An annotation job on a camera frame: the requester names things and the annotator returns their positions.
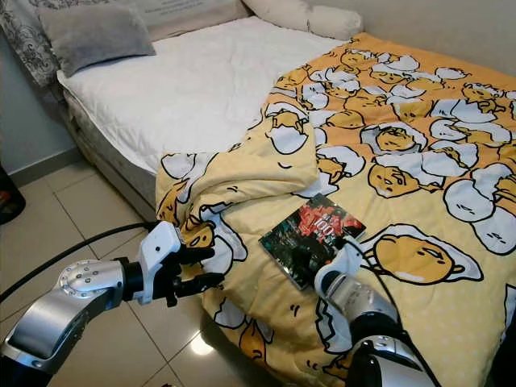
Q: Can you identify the black mesh waste bin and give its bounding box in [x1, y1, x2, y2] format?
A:
[0, 165, 27, 226]

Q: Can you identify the white quilted mattress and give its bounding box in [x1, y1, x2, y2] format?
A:
[56, 16, 343, 174]

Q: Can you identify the beige bolster pillow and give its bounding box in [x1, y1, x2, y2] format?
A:
[242, 0, 364, 41]

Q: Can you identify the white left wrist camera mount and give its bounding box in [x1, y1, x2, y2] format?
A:
[135, 221, 183, 306]

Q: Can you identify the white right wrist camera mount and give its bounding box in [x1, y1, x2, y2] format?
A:
[314, 242, 365, 293]

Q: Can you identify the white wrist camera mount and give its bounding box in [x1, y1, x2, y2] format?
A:
[135, 221, 183, 306]
[314, 242, 365, 293]

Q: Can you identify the grey plush pillow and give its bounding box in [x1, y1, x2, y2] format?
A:
[38, 4, 156, 78]

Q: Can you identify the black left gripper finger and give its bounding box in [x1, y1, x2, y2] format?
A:
[177, 273, 226, 299]
[179, 246, 217, 268]

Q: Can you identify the dark red green book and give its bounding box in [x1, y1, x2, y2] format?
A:
[258, 192, 368, 291]

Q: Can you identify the beige bed base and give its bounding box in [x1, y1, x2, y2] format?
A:
[60, 81, 170, 223]

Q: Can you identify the beige padded headboard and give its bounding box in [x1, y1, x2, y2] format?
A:
[141, 0, 251, 41]

